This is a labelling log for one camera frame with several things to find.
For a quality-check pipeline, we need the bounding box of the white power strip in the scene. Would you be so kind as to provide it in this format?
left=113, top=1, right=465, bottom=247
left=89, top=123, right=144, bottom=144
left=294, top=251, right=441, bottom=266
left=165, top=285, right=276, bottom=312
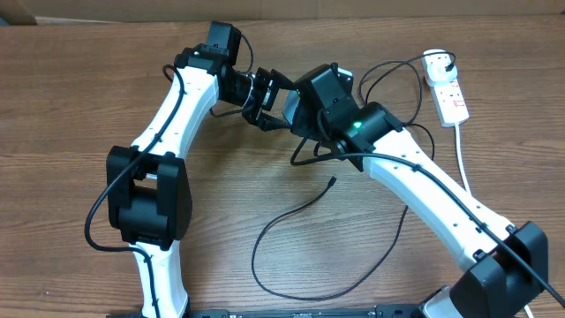
left=421, top=49, right=470, bottom=127

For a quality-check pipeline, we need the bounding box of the black smartphone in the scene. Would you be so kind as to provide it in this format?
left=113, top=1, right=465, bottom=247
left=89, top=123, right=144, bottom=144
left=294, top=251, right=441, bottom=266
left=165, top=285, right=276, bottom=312
left=282, top=90, right=300, bottom=126

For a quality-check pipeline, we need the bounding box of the black USB charging cable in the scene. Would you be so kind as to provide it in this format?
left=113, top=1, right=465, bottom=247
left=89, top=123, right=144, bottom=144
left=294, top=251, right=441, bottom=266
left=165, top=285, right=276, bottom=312
left=251, top=51, right=457, bottom=302

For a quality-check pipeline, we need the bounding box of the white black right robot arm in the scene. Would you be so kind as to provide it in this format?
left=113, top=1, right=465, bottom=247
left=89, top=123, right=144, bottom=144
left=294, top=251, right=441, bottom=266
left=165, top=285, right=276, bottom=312
left=284, top=64, right=549, bottom=317

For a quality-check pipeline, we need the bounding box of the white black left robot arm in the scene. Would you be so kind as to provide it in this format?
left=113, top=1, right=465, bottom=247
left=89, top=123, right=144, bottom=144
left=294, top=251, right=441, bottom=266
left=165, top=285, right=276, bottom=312
left=102, top=49, right=292, bottom=317

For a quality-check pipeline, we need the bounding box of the white charger adapter plug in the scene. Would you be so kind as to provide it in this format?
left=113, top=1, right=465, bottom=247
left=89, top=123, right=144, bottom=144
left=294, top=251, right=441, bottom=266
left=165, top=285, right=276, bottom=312
left=423, top=62, right=458, bottom=87

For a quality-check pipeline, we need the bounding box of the brown cardboard backdrop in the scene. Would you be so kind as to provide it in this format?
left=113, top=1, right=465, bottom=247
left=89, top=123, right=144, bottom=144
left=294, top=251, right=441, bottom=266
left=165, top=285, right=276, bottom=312
left=1, top=0, right=564, bottom=25

